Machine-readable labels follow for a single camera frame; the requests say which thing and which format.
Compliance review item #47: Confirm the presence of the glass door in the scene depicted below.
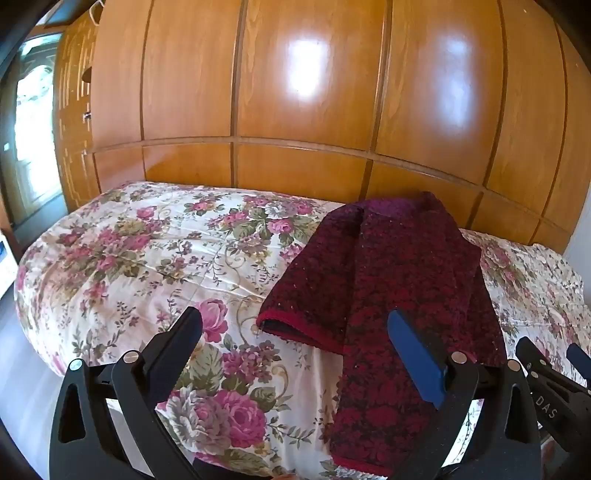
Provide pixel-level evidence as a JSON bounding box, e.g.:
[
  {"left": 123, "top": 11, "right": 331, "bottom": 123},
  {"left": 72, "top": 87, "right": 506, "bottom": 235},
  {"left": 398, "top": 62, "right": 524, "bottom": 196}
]
[{"left": 0, "top": 34, "right": 65, "bottom": 232}]

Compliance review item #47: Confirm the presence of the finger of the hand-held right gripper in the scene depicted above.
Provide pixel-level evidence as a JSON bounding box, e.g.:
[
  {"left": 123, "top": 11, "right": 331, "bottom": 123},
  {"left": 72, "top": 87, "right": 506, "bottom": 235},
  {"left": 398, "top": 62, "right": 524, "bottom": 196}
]
[
  {"left": 567, "top": 344, "right": 591, "bottom": 388},
  {"left": 516, "top": 337, "right": 559, "bottom": 388}
]

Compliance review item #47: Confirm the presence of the floral bedspread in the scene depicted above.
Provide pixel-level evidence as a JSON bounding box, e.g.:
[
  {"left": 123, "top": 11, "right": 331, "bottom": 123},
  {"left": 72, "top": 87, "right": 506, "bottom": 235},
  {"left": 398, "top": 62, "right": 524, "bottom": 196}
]
[{"left": 14, "top": 181, "right": 591, "bottom": 480}]

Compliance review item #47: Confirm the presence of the small-print floral pillow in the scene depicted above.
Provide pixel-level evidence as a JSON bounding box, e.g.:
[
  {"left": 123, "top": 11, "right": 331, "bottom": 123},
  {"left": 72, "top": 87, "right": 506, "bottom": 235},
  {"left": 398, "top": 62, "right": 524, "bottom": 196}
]
[{"left": 462, "top": 228, "right": 591, "bottom": 352}]

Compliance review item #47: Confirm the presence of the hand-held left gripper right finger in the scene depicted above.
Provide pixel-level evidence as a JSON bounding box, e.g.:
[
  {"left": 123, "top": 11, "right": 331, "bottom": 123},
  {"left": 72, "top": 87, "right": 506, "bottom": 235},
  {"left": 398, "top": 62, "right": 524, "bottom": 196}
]
[{"left": 387, "top": 309, "right": 542, "bottom": 480}]

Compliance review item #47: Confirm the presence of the white box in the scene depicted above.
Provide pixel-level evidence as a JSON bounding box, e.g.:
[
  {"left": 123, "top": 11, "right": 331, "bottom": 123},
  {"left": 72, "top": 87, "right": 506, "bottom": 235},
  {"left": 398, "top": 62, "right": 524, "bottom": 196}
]
[{"left": 0, "top": 231, "right": 20, "bottom": 296}]

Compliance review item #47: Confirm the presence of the wooden wardrobe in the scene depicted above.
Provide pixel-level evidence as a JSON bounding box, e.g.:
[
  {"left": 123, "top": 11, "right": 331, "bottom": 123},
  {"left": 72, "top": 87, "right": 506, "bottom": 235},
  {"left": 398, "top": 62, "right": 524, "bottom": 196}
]
[{"left": 53, "top": 0, "right": 591, "bottom": 254}]

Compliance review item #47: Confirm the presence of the dark red knitted garment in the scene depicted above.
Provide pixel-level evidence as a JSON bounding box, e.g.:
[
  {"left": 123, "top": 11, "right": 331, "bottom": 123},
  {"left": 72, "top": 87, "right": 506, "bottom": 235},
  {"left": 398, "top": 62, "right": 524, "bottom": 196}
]
[{"left": 256, "top": 191, "right": 509, "bottom": 478}]

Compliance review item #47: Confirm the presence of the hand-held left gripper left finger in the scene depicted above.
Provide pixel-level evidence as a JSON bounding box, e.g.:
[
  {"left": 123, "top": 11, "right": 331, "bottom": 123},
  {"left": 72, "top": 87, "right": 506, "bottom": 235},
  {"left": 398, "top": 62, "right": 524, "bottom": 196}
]
[{"left": 48, "top": 306, "right": 204, "bottom": 480}]

